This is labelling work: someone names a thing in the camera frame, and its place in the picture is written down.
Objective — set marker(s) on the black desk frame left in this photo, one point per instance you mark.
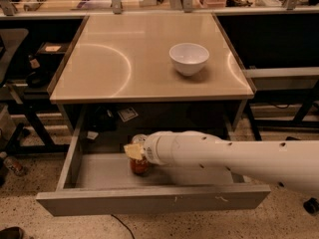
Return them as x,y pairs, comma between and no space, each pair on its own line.
28,106

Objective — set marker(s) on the black table leg right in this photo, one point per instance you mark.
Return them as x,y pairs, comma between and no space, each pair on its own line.
253,124

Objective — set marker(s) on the dark shoe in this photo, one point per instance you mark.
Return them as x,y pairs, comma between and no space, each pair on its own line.
12,233

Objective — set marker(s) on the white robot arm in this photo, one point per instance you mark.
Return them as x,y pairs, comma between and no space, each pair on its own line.
293,164

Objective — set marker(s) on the plastic bottle on floor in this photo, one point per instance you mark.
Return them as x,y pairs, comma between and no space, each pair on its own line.
13,164

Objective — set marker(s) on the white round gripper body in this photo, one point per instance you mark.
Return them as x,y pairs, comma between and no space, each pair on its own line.
152,148

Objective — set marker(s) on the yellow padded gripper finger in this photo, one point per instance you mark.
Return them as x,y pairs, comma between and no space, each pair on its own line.
134,151

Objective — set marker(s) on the grey open top drawer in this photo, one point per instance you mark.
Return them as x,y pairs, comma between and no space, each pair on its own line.
97,179

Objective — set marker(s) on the red coke can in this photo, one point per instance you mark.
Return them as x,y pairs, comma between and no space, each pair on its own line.
139,166

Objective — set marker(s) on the white bowl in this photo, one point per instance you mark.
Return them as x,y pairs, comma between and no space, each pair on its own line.
188,58

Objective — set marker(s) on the white paper label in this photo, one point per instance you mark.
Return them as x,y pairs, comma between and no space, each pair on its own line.
127,114

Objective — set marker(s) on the black office chair base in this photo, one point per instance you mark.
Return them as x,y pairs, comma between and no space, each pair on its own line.
311,206

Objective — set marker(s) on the grey cabinet with beige top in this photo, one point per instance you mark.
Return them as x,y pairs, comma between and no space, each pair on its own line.
124,58

